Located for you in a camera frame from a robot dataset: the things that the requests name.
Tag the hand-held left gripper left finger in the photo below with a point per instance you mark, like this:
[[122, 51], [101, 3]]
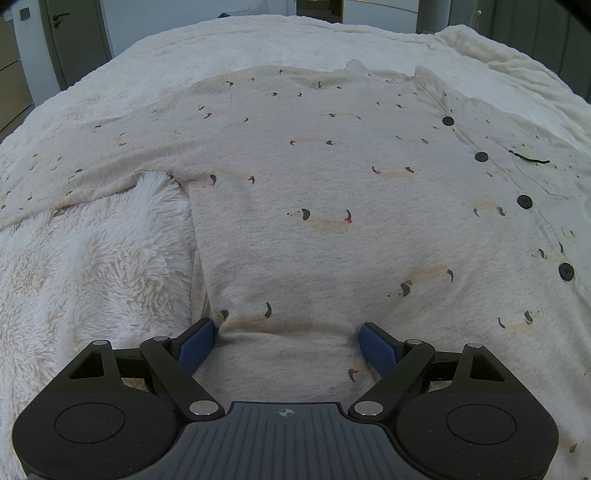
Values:
[[198, 345]]

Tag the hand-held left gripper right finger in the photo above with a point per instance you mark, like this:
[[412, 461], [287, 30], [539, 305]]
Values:
[[376, 346]]

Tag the beige dog print button shirt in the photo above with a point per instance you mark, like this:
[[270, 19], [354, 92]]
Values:
[[351, 194]]

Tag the white fluffy blanket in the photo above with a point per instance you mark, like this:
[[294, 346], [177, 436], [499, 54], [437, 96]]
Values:
[[106, 263]]

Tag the grey door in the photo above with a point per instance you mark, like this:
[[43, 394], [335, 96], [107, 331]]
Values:
[[76, 37]]

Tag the wooden drawer cabinet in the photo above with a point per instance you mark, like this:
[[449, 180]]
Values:
[[11, 69]]

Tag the open wardrobe shelf unit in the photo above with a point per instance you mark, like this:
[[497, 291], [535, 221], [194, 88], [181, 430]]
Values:
[[355, 11]]

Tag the grey padded headboard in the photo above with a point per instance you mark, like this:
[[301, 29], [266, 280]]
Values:
[[540, 32]]

